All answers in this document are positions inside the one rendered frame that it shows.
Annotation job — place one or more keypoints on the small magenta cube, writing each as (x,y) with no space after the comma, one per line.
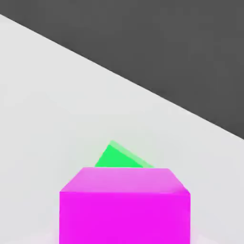
(124,215)

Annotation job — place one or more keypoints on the small green cube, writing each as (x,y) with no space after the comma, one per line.
(118,158)

